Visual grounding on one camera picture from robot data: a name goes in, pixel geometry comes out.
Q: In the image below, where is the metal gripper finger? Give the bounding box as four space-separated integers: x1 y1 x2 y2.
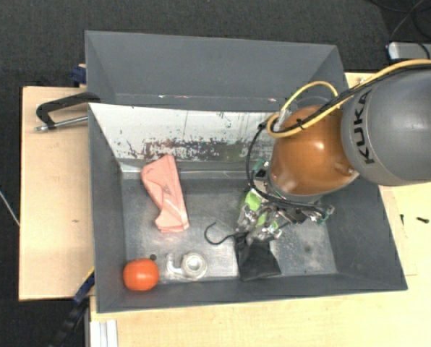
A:
236 207 261 234
253 223 283 244

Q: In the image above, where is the clear tape dispenser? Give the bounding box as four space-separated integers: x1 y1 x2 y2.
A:
165 252 209 281

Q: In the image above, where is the pink folded cloth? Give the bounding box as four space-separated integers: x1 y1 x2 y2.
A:
140 153 190 234

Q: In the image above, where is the orange round fruit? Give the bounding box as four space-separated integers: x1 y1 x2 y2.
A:
122 257 161 292

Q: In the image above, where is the grey metal bin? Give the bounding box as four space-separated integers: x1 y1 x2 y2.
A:
84 30 409 314

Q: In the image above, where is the pale wood board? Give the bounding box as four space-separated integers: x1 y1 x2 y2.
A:
18 85 95 301

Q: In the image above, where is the black pouch with cord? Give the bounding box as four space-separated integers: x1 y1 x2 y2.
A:
204 222 283 282

